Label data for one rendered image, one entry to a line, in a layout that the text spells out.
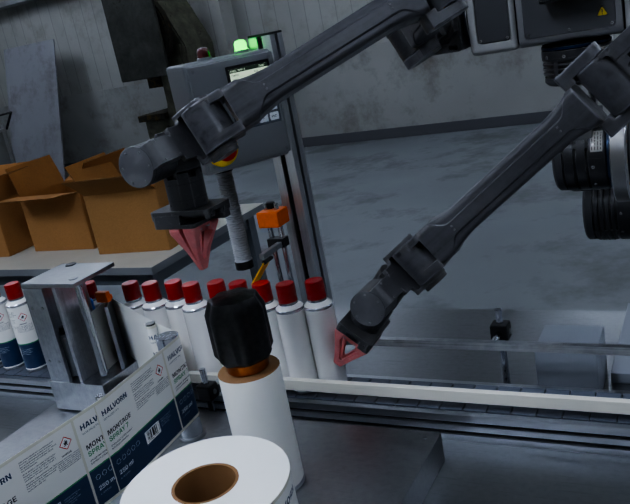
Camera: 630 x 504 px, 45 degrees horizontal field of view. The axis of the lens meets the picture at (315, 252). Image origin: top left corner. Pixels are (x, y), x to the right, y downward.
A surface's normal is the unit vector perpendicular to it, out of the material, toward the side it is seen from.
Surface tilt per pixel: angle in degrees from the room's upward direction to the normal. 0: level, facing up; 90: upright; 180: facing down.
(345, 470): 0
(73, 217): 90
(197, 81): 90
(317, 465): 0
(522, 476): 0
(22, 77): 75
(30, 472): 90
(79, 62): 90
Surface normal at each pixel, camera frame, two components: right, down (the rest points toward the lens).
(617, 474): -0.18, -0.94
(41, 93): -0.48, 0.08
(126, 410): 0.91, -0.05
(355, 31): 0.09, 0.00
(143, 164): -0.42, 0.33
